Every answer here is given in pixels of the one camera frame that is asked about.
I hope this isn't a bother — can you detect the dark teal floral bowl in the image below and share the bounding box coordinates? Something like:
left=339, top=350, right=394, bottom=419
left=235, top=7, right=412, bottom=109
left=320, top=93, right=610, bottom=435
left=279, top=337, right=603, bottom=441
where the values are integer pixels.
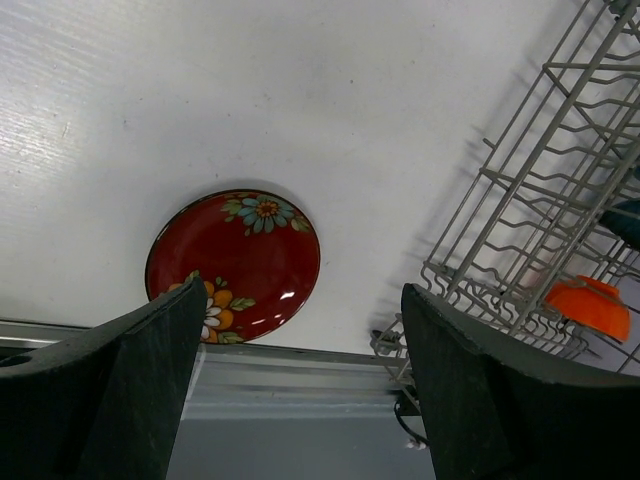
left=599, top=199, right=639, bottom=251

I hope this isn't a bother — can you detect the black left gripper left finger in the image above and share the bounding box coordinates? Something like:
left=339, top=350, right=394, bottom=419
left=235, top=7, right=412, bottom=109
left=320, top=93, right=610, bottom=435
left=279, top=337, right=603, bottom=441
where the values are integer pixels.
left=1, top=278, right=208, bottom=479

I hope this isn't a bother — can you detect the aluminium frame rail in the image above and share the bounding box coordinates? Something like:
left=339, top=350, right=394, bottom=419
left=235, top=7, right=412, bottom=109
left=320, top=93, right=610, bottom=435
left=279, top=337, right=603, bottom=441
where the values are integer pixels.
left=1, top=317, right=400, bottom=429

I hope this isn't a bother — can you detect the orange bowl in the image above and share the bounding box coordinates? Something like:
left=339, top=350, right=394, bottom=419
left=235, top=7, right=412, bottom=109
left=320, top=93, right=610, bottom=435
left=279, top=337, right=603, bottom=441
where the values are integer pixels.
left=545, top=275, right=631, bottom=343

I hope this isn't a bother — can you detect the grey wire dish rack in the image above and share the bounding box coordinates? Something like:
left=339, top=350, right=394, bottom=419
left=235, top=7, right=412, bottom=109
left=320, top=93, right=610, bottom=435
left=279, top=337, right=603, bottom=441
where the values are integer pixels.
left=369, top=0, right=640, bottom=416

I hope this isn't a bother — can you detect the red floral plate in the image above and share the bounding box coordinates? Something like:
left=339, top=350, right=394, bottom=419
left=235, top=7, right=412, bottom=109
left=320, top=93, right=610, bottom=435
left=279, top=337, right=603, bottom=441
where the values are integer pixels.
left=145, top=189, right=321, bottom=344

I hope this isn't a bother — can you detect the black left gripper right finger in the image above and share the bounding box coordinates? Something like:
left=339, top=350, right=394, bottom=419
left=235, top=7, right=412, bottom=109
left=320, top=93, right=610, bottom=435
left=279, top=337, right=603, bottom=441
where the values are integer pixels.
left=401, top=284, right=639, bottom=479

